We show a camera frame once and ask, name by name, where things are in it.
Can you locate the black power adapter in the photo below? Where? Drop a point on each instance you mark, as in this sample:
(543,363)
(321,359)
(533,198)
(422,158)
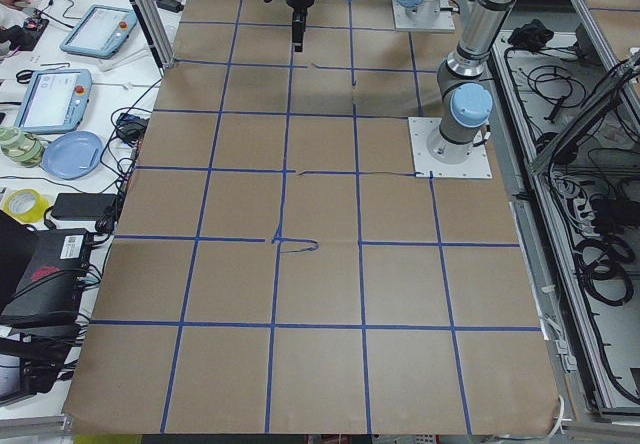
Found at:
(82,206)

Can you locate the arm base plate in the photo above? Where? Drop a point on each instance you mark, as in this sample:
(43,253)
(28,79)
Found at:
(441,22)
(435,157)

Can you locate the light blue plate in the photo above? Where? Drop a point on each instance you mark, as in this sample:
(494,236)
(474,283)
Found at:
(73,155)

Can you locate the aluminium frame post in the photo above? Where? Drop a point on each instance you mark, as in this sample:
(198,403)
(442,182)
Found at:
(154,32)

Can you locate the far blue teach pendant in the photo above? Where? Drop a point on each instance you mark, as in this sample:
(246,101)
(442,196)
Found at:
(101,32)

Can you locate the green tape rolls stack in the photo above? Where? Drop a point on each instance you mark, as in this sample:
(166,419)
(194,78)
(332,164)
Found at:
(22,147)

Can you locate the yellow tape roll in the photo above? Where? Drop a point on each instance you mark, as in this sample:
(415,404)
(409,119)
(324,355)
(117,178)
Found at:
(26,205)

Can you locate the blue teach pendant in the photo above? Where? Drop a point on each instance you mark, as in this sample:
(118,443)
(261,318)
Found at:
(55,101)
(101,32)

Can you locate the black computer box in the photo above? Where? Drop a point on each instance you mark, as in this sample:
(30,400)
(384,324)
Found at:
(41,276)

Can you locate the near blue teach pendant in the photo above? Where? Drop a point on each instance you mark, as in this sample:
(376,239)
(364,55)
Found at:
(55,101)

